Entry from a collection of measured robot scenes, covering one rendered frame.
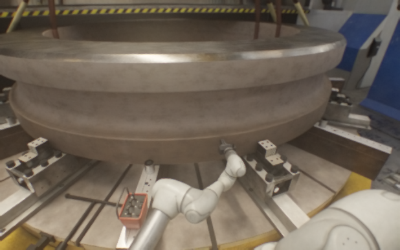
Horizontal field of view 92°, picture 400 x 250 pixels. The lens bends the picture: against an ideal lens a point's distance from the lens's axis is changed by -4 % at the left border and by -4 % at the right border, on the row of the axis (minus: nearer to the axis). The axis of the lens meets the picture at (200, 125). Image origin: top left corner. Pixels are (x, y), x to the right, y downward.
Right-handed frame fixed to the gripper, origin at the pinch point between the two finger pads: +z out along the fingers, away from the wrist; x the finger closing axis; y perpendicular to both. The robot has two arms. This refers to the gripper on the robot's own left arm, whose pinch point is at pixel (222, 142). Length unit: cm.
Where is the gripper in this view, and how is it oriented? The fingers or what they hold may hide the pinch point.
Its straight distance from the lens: 172.1
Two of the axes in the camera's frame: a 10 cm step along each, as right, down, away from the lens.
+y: 0.1, -8.6, -5.1
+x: -9.7, 1.2, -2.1
